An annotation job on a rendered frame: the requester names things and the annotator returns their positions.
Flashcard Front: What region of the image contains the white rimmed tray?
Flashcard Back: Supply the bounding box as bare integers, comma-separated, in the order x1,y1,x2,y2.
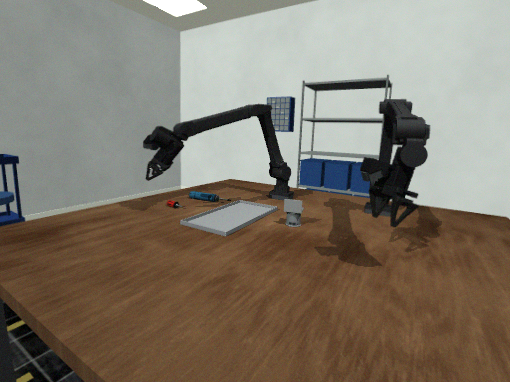
180,200,278,236

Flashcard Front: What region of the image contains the grey l-shaped bracket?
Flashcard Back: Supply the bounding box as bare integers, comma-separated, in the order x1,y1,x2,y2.
284,199,304,214

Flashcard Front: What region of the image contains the dark grey cylinder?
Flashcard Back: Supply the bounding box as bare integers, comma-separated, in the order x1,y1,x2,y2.
285,212,301,227

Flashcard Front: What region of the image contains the blue electric screwdriver barrel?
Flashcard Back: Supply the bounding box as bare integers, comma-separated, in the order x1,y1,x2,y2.
189,191,222,202

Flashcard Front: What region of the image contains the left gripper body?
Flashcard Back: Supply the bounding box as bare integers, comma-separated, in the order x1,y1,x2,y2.
374,170,418,203

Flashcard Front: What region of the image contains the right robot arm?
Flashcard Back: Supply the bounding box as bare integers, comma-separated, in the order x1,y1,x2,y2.
143,104,294,197

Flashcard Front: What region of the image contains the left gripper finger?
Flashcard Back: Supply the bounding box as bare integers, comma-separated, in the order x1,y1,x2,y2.
391,197,419,227
369,189,392,218

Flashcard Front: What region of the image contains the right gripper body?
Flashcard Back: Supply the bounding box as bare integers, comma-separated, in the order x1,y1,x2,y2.
149,147,177,171

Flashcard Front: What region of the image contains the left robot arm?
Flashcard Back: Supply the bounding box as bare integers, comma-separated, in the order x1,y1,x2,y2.
360,99,430,191

